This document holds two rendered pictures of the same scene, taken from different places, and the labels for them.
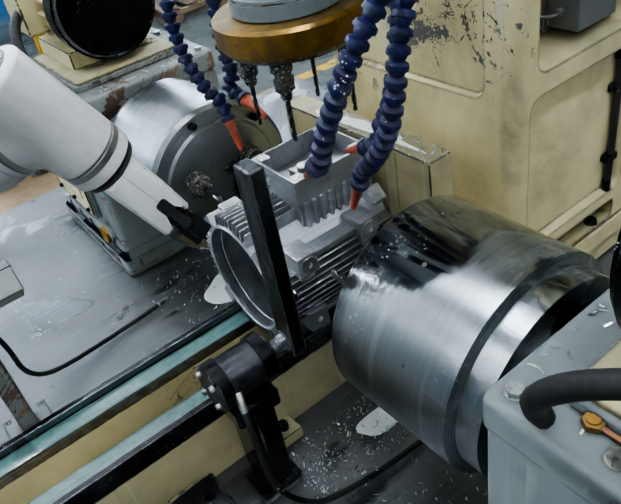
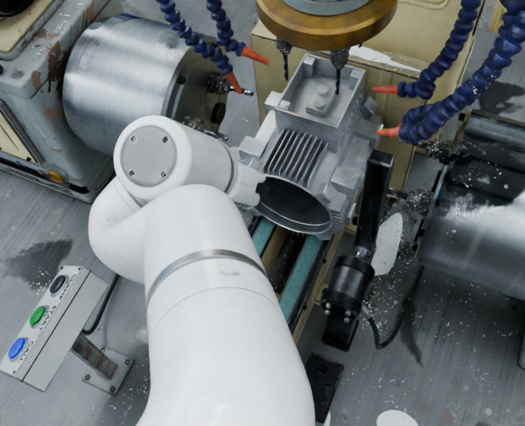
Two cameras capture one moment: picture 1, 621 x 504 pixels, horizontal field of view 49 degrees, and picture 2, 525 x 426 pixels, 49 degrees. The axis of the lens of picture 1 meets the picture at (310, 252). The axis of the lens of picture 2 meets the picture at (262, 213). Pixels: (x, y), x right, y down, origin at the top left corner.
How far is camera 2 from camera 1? 0.54 m
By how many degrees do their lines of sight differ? 30
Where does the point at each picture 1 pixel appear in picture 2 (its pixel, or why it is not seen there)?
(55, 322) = (49, 271)
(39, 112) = (205, 171)
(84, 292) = (53, 233)
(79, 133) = (221, 169)
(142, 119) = (117, 80)
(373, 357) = (472, 255)
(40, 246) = not seen: outside the picture
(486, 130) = (441, 32)
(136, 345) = not seen: hidden behind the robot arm
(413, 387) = (513, 270)
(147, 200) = (251, 190)
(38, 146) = not seen: hidden behind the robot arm
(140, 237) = (92, 169)
